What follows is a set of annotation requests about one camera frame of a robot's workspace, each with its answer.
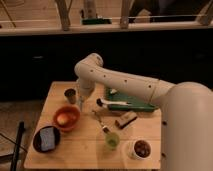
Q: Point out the blue sponge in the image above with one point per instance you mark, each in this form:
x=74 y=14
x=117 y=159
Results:
x=47 y=139

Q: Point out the green plastic cup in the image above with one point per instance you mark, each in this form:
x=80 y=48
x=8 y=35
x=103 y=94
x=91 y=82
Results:
x=112 y=140

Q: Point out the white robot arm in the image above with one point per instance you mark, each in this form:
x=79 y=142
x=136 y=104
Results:
x=186 y=112

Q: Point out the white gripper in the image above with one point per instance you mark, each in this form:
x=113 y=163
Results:
x=85 y=88

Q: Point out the wooden block eraser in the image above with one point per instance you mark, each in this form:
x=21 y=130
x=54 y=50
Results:
x=125 y=119

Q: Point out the yellow fruit in bowl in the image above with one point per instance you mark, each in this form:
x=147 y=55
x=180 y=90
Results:
x=62 y=119

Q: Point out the white cup with dark contents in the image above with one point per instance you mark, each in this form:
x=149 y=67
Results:
x=139 y=149

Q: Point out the metal cup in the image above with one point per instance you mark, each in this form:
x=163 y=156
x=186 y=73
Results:
x=70 y=94

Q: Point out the metal spoon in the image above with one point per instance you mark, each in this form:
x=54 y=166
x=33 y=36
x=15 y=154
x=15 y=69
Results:
x=103 y=126

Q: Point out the white handled brush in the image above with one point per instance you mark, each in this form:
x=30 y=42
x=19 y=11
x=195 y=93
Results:
x=105 y=103

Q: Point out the green object on shelf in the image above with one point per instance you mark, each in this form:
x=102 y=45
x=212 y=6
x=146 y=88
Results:
x=95 y=21

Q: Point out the orange bowl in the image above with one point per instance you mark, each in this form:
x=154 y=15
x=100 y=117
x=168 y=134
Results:
x=73 y=115

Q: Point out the grey blue towel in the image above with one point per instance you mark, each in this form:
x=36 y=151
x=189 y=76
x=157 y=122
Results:
x=81 y=102

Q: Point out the black pole at left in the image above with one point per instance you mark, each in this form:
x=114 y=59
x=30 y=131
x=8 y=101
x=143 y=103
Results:
x=17 y=146

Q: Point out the green plastic tray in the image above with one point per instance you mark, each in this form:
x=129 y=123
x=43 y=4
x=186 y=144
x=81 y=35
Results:
x=135 y=104

